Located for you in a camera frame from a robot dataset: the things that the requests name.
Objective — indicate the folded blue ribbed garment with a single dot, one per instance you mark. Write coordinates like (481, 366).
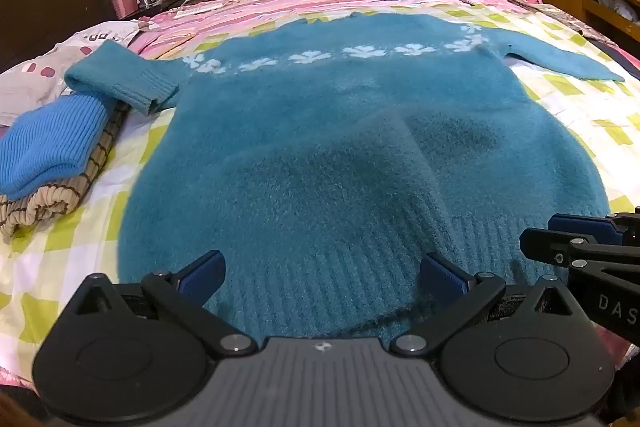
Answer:
(47, 142)

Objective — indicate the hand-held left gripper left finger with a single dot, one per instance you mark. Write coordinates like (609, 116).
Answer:
(202, 278)

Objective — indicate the white pink-print pillow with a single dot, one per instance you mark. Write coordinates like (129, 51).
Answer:
(40, 57)

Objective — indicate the dark flat object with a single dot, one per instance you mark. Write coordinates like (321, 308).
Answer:
(612, 52)

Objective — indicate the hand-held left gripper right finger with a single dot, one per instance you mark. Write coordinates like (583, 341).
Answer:
(441, 279)

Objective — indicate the folded beige checked garment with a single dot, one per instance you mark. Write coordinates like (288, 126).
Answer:
(60, 199)

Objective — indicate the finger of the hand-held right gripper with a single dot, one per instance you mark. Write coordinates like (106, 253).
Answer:
(545, 246)
(582, 227)

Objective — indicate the pink box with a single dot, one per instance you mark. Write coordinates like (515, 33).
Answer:
(124, 3)

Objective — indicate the white paper sheet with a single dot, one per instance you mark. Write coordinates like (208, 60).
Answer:
(196, 8)

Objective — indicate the teal flower-pattern sweater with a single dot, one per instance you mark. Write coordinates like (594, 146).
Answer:
(325, 132)

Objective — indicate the yellow-green checked quilt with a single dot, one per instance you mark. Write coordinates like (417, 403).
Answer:
(565, 107)

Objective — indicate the pink striped blanket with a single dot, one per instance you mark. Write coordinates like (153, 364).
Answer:
(280, 2)

